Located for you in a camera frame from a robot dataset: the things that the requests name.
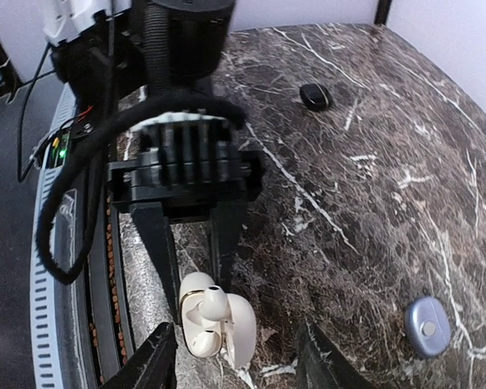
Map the beige earbud charging case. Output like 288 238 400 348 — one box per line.
179 271 257 370

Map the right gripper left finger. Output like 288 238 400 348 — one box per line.
100 323 177 389

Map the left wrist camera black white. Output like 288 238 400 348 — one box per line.
130 113 243 193

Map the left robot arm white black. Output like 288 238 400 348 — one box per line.
36 1 265 321

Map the black earbud charging case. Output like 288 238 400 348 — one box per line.
299 83 334 112

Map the left circuit board with wires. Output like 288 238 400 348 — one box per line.
32 123 94 169

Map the black front table rail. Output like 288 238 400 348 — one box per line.
84 153 137 389

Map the black frame post left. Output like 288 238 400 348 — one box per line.
374 0 392 25

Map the white earbud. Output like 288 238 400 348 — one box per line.
198 285 231 328
192 330 220 353

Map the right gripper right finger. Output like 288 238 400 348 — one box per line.
296 322 373 389

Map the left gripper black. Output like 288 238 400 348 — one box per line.
107 151 264 324

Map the grey slotted cable duct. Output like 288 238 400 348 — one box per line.
29 86 95 388

